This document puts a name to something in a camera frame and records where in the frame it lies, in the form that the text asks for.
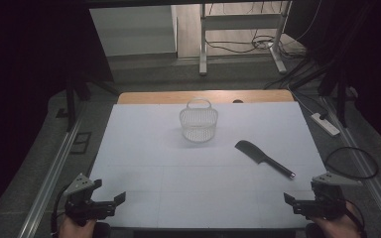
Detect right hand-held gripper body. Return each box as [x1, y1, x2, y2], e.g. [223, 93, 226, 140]
[292, 171, 364, 221]

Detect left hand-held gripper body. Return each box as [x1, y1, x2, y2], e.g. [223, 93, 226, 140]
[63, 173, 117, 228]

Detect black comb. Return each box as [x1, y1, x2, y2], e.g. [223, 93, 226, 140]
[234, 139, 297, 179]

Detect clear plastic basket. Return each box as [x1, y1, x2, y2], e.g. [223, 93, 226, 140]
[179, 98, 219, 144]

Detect person's left hand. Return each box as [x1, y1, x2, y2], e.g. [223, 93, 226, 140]
[58, 215, 97, 238]

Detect person's right hand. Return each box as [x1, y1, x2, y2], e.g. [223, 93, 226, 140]
[310, 201, 362, 238]

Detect black floor socket plate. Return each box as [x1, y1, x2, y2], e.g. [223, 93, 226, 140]
[69, 131, 92, 156]

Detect white table mat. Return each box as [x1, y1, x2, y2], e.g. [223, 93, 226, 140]
[87, 101, 327, 230]

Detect white power strip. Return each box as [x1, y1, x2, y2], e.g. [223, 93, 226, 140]
[311, 112, 341, 138]

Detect black stand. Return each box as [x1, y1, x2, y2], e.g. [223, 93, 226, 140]
[63, 70, 121, 133]
[291, 56, 359, 129]

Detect grey board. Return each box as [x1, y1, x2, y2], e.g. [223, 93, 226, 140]
[88, 4, 179, 58]

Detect right hand-held gripper cable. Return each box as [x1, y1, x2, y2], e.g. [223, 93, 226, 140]
[342, 197, 367, 236]

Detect aluminium rail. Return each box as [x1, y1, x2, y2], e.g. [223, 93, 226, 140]
[17, 102, 87, 238]
[320, 97, 381, 238]

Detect black looped cable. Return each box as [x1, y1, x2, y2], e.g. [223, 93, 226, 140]
[323, 146, 380, 180]

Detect black floor cables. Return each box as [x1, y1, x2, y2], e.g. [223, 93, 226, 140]
[204, 31, 307, 60]

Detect white metal stand frame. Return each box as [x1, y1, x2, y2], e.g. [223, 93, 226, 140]
[198, 0, 293, 76]

